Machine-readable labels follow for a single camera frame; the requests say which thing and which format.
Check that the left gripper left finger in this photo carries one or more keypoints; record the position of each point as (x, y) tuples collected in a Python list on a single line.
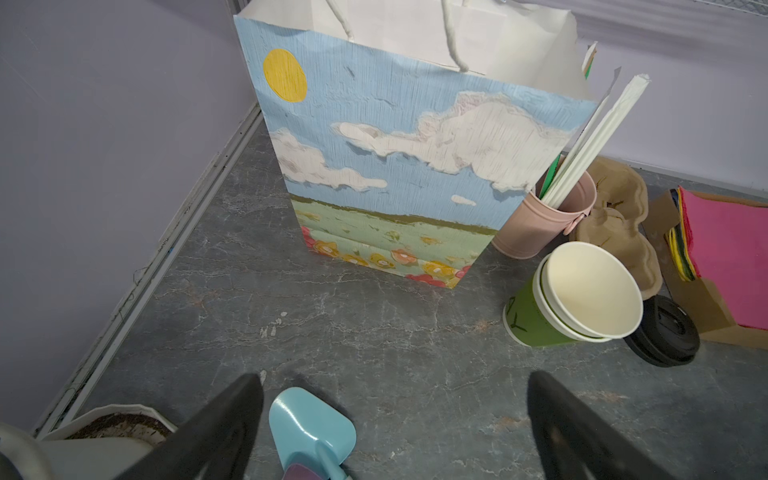
[(215, 444)]

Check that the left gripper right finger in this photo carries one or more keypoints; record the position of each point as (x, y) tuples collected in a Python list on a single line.
[(573, 442)]

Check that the purple pink toy shovel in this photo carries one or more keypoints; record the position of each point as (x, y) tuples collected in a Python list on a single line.
[(298, 471)]

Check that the teal toy shovel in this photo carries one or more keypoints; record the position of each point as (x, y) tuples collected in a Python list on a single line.
[(307, 430)]

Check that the stack of green paper cups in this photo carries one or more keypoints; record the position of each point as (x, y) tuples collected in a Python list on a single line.
[(578, 293)]

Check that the cardboard napkin box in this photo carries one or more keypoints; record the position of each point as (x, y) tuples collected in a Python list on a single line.
[(700, 299)]

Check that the pink utensil holder cup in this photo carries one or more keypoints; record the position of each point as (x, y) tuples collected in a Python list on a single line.
[(533, 225)]

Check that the white wrapped straws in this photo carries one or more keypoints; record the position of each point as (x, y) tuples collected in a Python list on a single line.
[(592, 141)]

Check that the cardboard cup carrier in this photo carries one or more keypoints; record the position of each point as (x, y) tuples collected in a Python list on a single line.
[(614, 223)]

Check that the pink napkin stack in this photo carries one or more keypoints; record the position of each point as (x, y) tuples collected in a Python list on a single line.
[(725, 243)]

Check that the green stirrer sticks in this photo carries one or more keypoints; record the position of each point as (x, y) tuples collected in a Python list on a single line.
[(549, 177)]

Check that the painted paper gift bag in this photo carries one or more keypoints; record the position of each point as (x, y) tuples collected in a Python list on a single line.
[(408, 132)]

